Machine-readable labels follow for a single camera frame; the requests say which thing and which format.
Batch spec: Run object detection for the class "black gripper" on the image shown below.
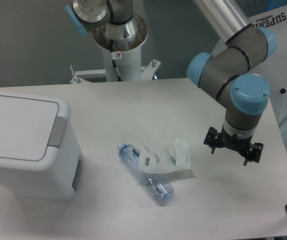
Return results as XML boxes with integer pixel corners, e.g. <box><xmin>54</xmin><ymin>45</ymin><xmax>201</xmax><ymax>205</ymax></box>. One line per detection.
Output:
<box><xmin>203</xmin><ymin>127</ymin><xmax>263</xmax><ymax>166</ymax></box>

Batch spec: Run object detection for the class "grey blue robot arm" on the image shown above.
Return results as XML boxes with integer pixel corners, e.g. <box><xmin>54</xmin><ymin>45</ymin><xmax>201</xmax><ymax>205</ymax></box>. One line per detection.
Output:
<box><xmin>65</xmin><ymin>0</ymin><xmax>277</xmax><ymax>163</ymax></box>

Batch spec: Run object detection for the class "white trash can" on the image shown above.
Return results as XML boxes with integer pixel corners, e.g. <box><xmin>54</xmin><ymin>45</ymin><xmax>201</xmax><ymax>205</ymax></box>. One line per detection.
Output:
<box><xmin>0</xmin><ymin>91</ymin><xmax>82</xmax><ymax>200</ymax></box>

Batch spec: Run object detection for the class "clear plastic wrapper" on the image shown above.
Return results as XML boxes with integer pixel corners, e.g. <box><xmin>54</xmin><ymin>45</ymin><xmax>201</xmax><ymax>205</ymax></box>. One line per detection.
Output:
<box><xmin>139</xmin><ymin>138</ymin><xmax>192</xmax><ymax>174</ymax></box>

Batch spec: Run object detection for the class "clear blue plastic bottle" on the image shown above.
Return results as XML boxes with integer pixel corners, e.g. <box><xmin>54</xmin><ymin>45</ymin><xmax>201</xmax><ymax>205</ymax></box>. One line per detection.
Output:
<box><xmin>117</xmin><ymin>142</ymin><xmax>174</xmax><ymax>206</ymax></box>

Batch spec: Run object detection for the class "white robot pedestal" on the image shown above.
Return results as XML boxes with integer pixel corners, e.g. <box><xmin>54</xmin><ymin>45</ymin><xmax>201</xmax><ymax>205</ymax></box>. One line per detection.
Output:
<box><xmin>69</xmin><ymin>14</ymin><xmax>161</xmax><ymax>85</ymax></box>

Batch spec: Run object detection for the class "black cable on pedestal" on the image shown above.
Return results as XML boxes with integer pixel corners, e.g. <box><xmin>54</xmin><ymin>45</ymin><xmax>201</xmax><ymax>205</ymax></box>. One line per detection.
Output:
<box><xmin>109</xmin><ymin>39</ymin><xmax>123</xmax><ymax>82</ymax></box>

